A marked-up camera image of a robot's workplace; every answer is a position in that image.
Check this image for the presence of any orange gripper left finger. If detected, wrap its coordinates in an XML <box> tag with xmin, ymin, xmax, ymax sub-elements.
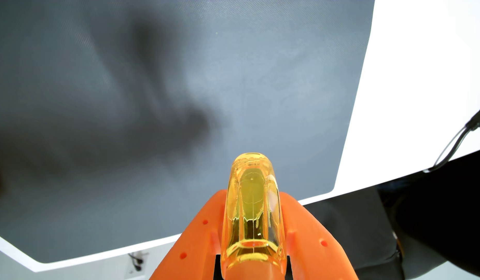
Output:
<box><xmin>150</xmin><ymin>190</ymin><xmax>227</xmax><ymax>280</ymax></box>

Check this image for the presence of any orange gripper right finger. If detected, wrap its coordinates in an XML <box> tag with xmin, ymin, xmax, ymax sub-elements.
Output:
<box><xmin>279</xmin><ymin>191</ymin><xmax>359</xmax><ymax>280</ymax></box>

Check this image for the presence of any yellow eyedrops bottle orange cap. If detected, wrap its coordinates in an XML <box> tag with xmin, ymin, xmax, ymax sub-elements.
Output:
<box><xmin>220</xmin><ymin>152</ymin><xmax>288</xmax><ymax>280</ymax></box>

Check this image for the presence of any black fabric bag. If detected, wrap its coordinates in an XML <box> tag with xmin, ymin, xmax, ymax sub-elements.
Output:
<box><xmin>304</xmin><ymin>187</ymin><xmax>406</xmax><ymax>280</ymax></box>

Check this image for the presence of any black plug in outlet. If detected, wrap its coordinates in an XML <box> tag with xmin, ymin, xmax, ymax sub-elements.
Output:
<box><xmin>129</xmin><ymin>253</ymin><xmax>144</xmax><ymax>272</ymax></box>

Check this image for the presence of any person's body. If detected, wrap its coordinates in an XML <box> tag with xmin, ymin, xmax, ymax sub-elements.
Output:
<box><xmin>378</xmin><ymin>150</ymin><xmax>480</xmax><ymax>279</ymax></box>

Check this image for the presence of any grey textured mat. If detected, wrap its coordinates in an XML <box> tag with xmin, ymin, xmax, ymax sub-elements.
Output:
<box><xmin>0</xmin><ymin>0</ymin><xmax>376</xmax><ymax>264</ymax></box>

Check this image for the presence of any white wall outlet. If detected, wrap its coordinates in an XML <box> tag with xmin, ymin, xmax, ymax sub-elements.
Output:
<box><xmin>124</xmin><ymin>252</ymin><xmax>150</xmax><ymax>280</ymax></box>

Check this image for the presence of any black cable with plug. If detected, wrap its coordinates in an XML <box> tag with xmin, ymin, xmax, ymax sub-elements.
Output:
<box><xmin>423</xmin><ymin>95</ymin><xmax>480</xmax><ymax>173</ymax></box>

